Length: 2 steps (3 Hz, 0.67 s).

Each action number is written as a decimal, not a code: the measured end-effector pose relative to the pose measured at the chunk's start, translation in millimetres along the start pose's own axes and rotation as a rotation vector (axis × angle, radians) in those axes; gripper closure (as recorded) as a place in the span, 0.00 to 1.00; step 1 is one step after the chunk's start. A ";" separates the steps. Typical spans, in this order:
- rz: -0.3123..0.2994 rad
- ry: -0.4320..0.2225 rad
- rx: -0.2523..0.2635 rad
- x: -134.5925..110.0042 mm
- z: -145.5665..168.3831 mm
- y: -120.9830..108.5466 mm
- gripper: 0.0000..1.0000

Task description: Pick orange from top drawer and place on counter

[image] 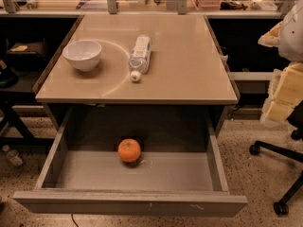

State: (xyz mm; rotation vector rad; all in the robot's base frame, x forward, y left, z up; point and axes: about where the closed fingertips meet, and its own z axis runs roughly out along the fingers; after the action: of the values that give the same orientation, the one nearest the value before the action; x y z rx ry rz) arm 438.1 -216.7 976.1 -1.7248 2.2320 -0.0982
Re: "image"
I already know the clear plastic water bottle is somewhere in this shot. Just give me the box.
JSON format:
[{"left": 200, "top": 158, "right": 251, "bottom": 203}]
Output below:
[{"left": 128, "top": 35, "right": 152, "bottom": 82}]

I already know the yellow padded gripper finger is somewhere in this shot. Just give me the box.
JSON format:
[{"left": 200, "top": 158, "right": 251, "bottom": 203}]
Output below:
[
  {"left": 260, "top": 61, "right": 303, "bottom": 123},
  {"left": 258, "top": 22, "right": 281, "bottom": 47}
]

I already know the plastic bottle on floor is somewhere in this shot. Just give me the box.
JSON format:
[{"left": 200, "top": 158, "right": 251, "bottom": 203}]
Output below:
[{"left": 2, "top": 145, "right": 23, "bottom": 166}]

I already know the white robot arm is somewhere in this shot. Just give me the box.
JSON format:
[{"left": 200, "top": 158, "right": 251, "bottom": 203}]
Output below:
[{"left": 258, "top": 0, "right": 303, "bottom": 125}]

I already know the black side table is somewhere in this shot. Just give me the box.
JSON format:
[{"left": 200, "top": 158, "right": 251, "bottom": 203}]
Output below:
[{"left": 0, "top": 39, "right": 53, "bottom": 146}]

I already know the orange fruit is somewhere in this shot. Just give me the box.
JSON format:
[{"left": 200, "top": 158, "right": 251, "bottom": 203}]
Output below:
[{"left": 117, "top": 139, "right": 141, "bottom": 163}]

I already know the grey open top drawer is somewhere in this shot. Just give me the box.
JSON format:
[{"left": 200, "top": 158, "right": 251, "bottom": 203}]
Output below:
[{"left": 13, "top": 106, "right": 247, "bottom": 217}]

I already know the white ceramic bowl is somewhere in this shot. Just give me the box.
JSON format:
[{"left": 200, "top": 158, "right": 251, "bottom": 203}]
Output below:
[{"left": 62, "top": 40, "right": 102, "bottom": 72}]

